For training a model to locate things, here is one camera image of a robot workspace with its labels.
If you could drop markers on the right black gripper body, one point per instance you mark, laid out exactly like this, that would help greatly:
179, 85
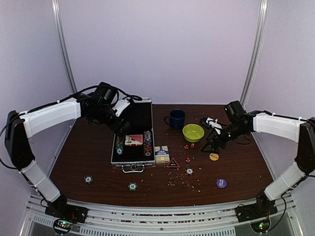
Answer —
234, 130

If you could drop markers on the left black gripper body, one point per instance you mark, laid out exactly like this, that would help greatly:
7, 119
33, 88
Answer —
103, 115

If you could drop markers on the red white card deck box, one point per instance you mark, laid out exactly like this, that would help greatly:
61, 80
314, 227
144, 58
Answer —
134, 140

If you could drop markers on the silver aluminium poker case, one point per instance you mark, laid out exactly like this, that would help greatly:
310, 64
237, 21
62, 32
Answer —
134, 150

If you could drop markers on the black red triangle all-in button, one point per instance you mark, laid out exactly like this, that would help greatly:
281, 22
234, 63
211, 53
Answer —
173, 164

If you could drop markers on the blue gold card deck box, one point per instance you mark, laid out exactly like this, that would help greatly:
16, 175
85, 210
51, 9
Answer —
162, 154

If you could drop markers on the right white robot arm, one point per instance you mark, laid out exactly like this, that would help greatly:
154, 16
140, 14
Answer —
292, 134

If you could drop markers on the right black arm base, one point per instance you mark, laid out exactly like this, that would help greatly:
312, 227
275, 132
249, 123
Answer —
256, 211

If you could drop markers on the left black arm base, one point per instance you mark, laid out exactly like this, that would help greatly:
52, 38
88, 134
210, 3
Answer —
61, 209

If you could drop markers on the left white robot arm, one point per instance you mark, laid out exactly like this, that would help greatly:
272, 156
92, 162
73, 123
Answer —
24, 127

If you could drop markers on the yellow round button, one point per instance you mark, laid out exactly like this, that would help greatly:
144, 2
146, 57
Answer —
213, 156

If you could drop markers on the green chip stack in case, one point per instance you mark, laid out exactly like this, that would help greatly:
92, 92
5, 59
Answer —
119, 146

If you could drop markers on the lime green bowl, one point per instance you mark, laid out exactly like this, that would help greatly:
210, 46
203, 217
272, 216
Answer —
193, 133

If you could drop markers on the black red poker chip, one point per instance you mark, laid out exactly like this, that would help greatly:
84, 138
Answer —
189, 171

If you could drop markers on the purple round button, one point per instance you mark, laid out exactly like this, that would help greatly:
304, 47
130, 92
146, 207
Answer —
221, 183

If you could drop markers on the dark blue mug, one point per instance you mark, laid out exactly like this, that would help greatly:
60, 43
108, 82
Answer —
175, 119

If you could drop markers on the green poker chip middle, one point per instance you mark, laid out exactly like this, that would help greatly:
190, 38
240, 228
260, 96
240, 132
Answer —
132, 186

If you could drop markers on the green poker chip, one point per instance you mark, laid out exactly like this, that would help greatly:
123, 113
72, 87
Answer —
88, 179
132, 186

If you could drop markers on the green poker chip left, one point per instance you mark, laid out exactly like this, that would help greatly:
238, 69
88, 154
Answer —
88, 179

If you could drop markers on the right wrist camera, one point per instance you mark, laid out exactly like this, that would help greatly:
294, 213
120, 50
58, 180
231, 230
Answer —
234, 111

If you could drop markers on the left aluminium frame post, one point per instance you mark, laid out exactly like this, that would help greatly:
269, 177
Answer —
65, 56

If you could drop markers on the aluminium frame post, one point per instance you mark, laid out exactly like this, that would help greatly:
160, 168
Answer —
257, 46
65, 56

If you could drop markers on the right aluminium frame post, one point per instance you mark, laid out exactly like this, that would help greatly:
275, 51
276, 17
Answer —
257, 46

